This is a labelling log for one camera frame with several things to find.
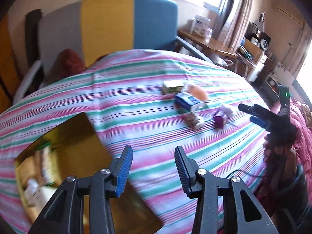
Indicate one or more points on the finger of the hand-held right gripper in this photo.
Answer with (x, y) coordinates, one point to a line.
(258, 123)
(246, 108)

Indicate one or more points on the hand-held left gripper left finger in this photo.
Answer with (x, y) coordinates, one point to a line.
(123, 173)

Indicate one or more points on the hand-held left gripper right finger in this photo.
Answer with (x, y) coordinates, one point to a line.
(181, 170)

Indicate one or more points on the white plastic bag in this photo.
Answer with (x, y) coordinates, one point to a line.
(227, 109)

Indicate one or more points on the purple packet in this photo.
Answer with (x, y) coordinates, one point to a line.
(219, 120)

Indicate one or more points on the peach soft ball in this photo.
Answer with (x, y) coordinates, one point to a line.
(198, 92)

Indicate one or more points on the white brown snack packet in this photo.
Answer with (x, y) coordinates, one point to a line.
(194, 121)

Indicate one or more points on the gold rectangular tin box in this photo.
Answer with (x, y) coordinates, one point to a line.
(73, 163)

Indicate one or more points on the blue and white box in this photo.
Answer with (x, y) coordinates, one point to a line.
(187, 101)

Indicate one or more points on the small green box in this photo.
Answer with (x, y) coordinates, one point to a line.
(171, 87)

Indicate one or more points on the person's right forearm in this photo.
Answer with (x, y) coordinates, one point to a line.
(297, 190)

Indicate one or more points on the person's right hand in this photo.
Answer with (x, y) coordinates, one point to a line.
(268, 151)

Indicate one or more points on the pink quilt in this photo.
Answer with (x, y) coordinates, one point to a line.
(303, 131)

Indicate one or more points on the striped pink green blanket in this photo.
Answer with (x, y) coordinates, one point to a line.
(146, 131)

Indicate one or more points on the cluttered wooden shelf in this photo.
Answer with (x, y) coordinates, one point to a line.
(256, 48)

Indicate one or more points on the wooden desk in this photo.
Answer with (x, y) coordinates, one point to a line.
(207, 42)

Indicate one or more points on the white carton on desk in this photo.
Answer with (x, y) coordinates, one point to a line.
(199, 24)

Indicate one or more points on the patterned beige curtain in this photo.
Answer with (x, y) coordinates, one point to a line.
(236, 12)

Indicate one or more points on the white foam piece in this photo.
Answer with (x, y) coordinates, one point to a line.
(28, 80)

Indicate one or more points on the grey yellow blue sofa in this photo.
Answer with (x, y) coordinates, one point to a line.
(107, 24)

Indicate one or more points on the wooden wardrobe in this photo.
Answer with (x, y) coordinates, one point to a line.
(9, 61)

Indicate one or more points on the black rolled mat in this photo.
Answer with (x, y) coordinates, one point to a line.
(33, 34)

